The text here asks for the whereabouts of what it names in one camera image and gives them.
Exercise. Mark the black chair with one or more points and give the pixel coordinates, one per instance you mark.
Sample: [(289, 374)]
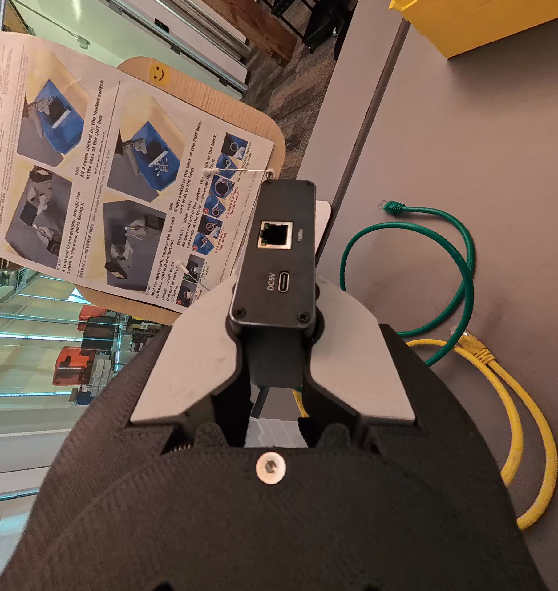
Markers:
[(325, 27)]

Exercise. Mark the white sign stand base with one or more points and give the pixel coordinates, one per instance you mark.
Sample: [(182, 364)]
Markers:
[(323, 221)]

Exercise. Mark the printed instruction sheet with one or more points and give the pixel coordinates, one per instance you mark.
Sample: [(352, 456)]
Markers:
[(122, 184)]

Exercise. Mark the yellow smiley sticker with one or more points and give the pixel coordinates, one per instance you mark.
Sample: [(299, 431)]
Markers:
[(159, 74)]

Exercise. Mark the orange tool case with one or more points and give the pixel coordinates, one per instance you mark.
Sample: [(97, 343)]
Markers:
[(71, 367)]

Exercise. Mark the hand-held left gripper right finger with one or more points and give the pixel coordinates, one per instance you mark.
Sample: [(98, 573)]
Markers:
[(357, 364)]

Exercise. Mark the yellow plastic bin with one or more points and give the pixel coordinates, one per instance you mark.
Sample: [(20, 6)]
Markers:
[(482, 23)]

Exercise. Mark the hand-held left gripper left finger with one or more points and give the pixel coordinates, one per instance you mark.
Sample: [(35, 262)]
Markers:
[(191, 355)]

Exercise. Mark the black network switch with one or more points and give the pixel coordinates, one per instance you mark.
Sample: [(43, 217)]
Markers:
[(302, 277)]

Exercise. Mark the wooden beam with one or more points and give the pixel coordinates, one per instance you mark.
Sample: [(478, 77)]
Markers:
[(269, 27)]

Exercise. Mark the wooden sign board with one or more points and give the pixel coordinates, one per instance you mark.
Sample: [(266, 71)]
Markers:
[(233, 106)]

